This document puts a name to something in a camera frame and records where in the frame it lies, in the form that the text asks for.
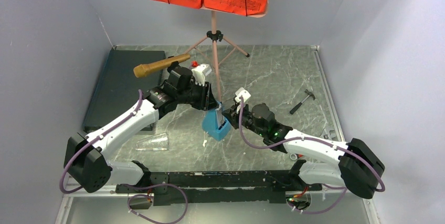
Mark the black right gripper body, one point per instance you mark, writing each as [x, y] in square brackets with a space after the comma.
[249, 125]

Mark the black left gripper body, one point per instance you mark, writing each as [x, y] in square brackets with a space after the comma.
[195, 95]

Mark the blue metronome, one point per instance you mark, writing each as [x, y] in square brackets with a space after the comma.
[215, 124]

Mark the clear plastic metronome cover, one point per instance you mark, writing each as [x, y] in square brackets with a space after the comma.
[158, 142]

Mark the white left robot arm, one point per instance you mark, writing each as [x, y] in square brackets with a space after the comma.
[87, 162]

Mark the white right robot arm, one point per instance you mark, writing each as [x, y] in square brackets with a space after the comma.
[352, 165]

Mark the black microphone stand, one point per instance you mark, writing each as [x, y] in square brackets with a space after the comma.
[173, 64]

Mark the small black hammer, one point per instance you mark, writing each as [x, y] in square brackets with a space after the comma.
[309, 94]

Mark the gold microphone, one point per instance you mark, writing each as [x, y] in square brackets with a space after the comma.
[143, 70]

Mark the red adjustable wrench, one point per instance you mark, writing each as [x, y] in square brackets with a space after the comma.
[294, 156]

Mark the pink music stand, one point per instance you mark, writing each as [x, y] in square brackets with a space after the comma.
[216, 36]

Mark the dark blue audio receiver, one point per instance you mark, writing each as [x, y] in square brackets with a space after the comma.
[117, 87]

